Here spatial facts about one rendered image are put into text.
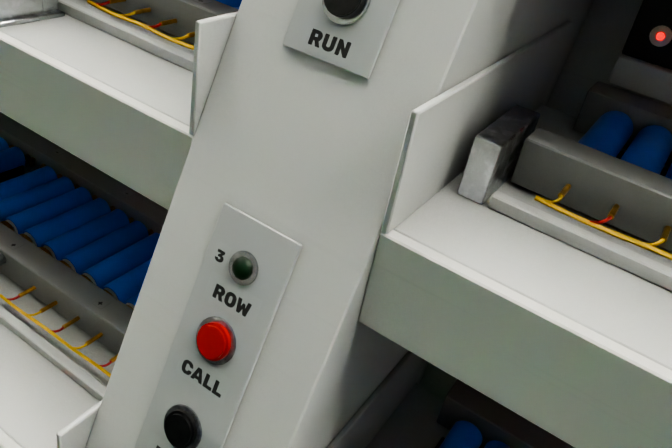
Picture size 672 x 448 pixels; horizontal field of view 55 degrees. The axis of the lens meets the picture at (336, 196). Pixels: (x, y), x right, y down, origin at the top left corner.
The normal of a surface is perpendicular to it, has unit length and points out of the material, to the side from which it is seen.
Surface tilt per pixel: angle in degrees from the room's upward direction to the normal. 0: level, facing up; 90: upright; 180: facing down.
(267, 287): 90
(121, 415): 90
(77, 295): 23
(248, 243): 90
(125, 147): 112
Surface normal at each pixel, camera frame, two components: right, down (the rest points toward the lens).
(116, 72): 0.17, -0.84
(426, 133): 0.82, 0.41
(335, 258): -0.44, 0.01
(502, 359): -0.55, 0.36
